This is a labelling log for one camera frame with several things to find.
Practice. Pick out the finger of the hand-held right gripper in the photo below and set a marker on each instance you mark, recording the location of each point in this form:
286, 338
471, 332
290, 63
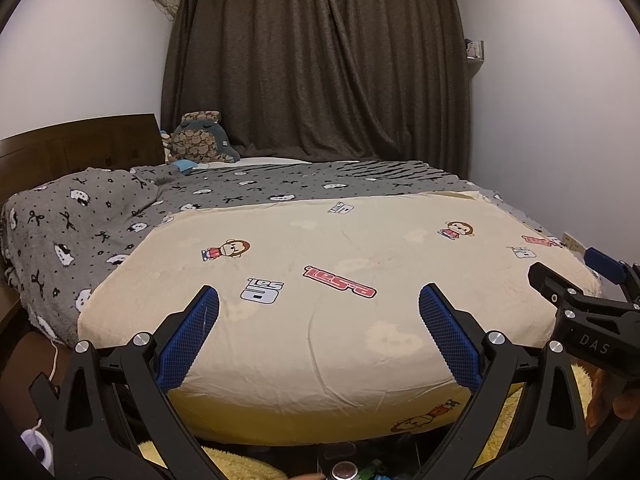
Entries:
605, 262
550, 280

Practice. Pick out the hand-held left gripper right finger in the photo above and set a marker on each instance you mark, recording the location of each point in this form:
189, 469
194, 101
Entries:
447, 337

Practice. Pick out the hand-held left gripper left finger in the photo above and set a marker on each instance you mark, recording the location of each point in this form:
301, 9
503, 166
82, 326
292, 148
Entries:
192, 340

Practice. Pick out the green tube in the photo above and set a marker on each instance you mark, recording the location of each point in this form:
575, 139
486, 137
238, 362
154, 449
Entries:
371, 472

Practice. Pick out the person's right hand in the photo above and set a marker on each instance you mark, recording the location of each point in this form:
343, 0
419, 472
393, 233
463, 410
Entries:
622, 405

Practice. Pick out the grey printed blanket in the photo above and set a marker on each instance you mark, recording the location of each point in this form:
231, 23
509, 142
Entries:
100, 220

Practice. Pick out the cream cartoon printed blanket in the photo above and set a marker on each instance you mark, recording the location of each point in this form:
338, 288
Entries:
325, 240

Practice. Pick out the small blue cloth item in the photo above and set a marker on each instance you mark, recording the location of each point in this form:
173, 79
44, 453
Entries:
182, 167

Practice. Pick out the white round device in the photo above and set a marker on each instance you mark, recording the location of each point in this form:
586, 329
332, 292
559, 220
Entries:
37, 447

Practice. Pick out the brown patterned plush toy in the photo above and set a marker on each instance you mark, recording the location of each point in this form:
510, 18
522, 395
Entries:
197, 137

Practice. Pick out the wooden headboard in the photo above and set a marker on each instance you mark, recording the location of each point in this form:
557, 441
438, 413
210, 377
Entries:
75, 145

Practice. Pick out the dark brown curtain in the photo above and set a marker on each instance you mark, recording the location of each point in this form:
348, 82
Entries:
320, 60

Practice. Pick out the wall socket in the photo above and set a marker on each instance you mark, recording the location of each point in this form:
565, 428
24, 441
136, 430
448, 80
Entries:
572, 242

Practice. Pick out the small wall shelf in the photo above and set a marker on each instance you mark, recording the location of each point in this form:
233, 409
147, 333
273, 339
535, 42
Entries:
474, 51

